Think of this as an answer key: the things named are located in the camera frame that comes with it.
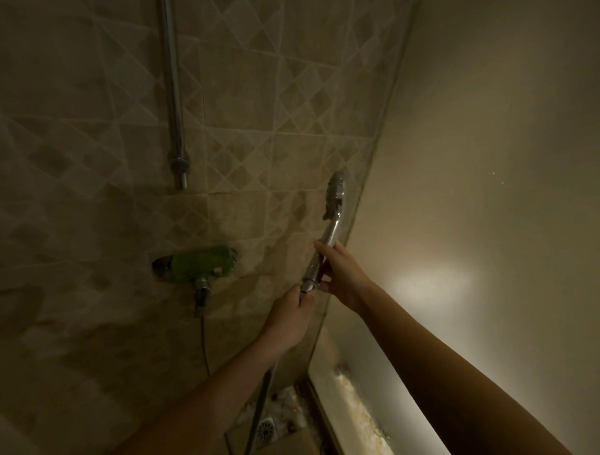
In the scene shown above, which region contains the person's left forearm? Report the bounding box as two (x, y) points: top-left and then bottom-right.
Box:
(112, 337), (282, 455)

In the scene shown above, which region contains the metal flexible shower hose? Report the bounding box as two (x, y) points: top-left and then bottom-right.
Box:
(200, 286), (316, 455)

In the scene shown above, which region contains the green shower mixer valve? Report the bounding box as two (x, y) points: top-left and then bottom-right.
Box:
(151, 244), (239, 319)

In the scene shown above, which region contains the person's right hand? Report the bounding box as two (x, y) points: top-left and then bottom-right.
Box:
(312, 239), (374, 313)

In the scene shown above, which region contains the person's right forearm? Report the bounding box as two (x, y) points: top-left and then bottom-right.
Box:
(361, 290), (578, 455)

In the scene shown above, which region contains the person's left hand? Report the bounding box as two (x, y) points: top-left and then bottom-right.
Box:
(260, 284), (316, 350)

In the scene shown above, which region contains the chrome shower slide rail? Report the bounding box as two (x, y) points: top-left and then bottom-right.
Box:
(158, 0), (192, 191)

